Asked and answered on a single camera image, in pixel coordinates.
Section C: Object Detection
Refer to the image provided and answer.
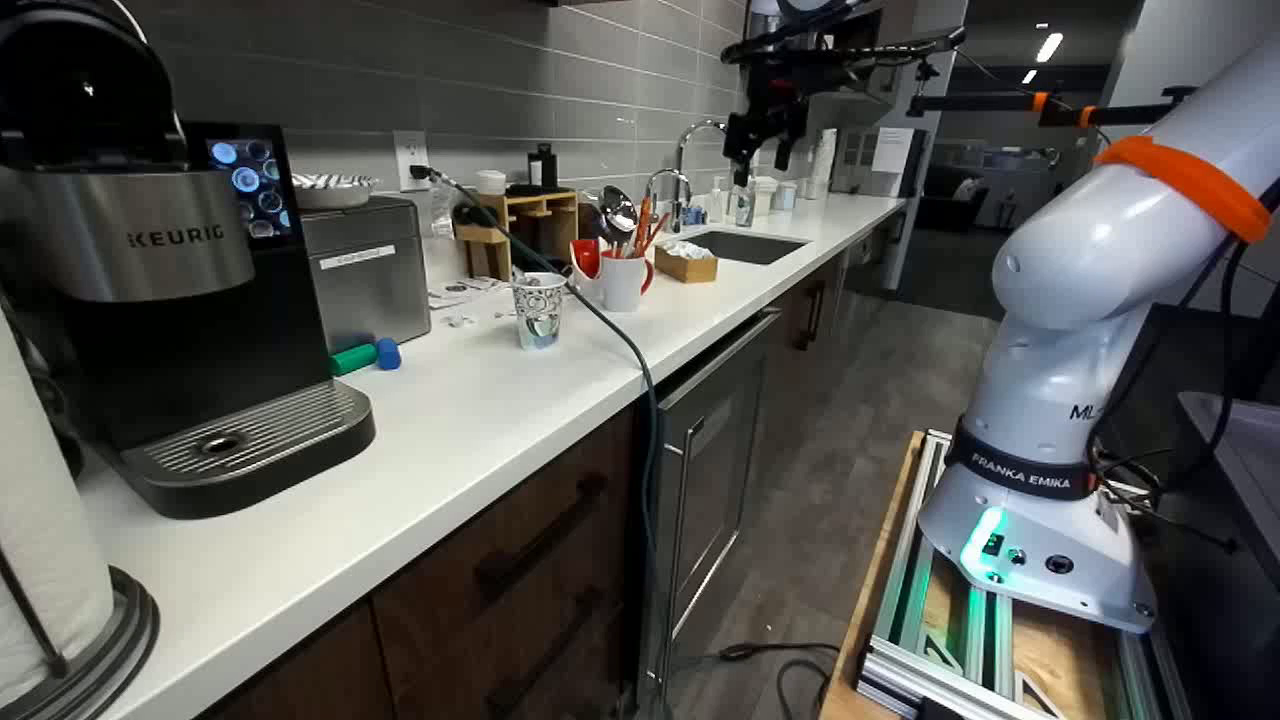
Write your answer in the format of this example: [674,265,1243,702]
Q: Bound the brown wooden cabinet drawers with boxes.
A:
[196,407,649,720]

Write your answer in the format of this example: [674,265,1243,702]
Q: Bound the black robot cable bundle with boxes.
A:
[1082,184,1280,551]

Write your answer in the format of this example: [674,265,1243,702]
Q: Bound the orange strap on arm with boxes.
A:
[1090,132,1276,246]

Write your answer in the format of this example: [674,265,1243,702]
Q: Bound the black paper towel holder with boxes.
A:
[0,551,162,720]

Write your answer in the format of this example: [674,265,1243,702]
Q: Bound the wooden board beside frame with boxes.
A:
[814,426,935,720]

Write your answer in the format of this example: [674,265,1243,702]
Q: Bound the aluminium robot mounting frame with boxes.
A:
[852,422,1174,720]

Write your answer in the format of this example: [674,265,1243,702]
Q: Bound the white wall outlet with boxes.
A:
[392,128,433,190]

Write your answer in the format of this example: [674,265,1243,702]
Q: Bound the silver metal box appliance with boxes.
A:
[300,190,434,356]

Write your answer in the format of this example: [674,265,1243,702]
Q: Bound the black power cable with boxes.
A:
[403,161,670,710]

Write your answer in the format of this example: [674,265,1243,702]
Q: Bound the brown cabinet under sink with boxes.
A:
[759,245,863,463]

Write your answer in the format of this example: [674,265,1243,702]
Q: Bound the silver metal utensils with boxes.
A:
[590,184,640,259]

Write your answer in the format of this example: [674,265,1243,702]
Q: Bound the clear glass cup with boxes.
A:
[508,266,573,350]

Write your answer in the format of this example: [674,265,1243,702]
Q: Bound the ceiling light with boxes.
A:
[1031,25,1070,72]

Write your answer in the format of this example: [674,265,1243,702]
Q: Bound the dark countertop sink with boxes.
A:
[686,228,813,266]

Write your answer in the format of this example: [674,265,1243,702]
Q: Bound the white paper towel roll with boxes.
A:
[0,313,119,710]

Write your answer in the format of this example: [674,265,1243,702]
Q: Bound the small wooden box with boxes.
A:
[651,239,722,288]

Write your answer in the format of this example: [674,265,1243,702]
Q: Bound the stainless steel dishwasher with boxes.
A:
[649,306,785,676]

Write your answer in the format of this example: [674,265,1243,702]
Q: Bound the wooden utensil holder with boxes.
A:
[452,188,585,285]

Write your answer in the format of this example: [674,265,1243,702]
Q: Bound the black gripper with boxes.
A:
[720,51,814,190]

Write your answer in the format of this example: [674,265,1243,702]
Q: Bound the small bottles by sink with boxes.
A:
[704,169,803,231]

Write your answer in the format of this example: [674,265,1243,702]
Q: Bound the dark bottle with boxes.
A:
[523,140,559,190]

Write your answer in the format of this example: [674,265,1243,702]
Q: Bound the green and blue small object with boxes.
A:
[329,333,408,380]

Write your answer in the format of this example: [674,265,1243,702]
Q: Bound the black bar with orange clamps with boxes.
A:
[902,84,1200,132]

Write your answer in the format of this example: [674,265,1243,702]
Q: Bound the black floor cable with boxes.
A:
[710,635,849,720]

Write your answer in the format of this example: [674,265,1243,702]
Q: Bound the chrome faucet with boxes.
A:
[640,111,737,237]

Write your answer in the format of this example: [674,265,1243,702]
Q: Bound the black silver Keurig coffee machine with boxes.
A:
[0,0,379,523]

